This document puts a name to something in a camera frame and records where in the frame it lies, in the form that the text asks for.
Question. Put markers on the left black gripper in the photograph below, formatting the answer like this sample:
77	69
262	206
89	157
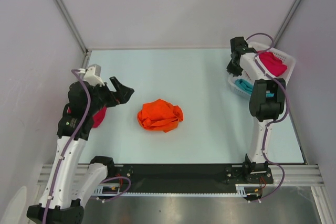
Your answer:
121	96

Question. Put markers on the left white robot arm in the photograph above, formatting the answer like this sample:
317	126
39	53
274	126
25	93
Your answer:
63	201

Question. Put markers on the folded crimson t shirt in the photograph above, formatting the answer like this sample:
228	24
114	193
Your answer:
99	117

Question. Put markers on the crimson t shirt in basket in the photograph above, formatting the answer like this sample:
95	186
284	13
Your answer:
273	64

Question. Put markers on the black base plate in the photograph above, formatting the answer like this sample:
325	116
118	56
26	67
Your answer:
190	178

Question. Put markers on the white plastic basket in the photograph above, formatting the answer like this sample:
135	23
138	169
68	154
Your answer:
286	61

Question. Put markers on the aluminium frame rail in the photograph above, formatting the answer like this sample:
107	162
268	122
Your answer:
288	176

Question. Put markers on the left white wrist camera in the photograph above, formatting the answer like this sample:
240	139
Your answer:
92	75

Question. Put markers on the teal t shirt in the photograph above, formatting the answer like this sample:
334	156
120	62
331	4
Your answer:
244	86

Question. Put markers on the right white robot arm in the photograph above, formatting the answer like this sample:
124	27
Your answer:
266	104

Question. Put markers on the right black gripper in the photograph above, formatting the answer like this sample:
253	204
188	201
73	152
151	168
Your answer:
233	71

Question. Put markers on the orange t shirt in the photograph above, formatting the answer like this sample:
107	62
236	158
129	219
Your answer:
160	116

